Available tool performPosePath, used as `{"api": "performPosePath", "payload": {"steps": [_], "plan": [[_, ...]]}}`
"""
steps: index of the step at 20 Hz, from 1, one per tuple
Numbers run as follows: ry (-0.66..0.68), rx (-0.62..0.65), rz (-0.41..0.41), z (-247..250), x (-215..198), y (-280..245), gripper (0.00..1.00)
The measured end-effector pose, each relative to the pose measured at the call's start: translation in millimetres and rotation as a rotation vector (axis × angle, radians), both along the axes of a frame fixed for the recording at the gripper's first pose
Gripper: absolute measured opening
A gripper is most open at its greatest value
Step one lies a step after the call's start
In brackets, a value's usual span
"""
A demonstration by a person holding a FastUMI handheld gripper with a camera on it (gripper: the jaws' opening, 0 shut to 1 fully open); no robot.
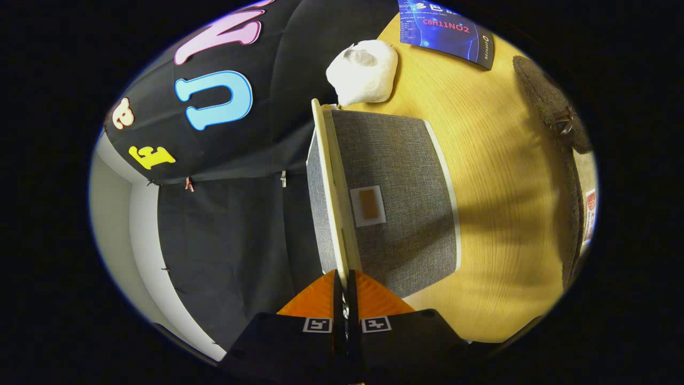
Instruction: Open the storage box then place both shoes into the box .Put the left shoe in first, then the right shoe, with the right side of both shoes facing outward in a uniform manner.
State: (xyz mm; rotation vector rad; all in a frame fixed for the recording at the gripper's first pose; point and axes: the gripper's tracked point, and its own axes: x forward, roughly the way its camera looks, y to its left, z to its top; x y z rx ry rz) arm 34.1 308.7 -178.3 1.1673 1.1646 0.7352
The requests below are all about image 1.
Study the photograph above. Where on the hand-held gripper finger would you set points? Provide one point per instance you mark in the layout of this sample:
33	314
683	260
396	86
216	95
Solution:
338	307
351	307

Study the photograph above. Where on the white plush toy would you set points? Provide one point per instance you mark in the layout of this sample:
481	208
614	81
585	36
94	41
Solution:
366	75

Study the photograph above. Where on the black backdrop cloth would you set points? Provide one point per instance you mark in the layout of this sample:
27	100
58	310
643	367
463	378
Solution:
230	230

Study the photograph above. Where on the blue book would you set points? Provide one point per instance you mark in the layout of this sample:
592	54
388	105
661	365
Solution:
443	37

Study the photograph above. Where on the brown fuzzy shoe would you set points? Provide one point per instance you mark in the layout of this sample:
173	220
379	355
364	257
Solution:
545	91

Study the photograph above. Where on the red cloth clip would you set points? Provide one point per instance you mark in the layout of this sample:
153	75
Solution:
188	184

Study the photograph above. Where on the grey fabric storage box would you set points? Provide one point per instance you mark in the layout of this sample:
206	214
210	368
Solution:
395	160

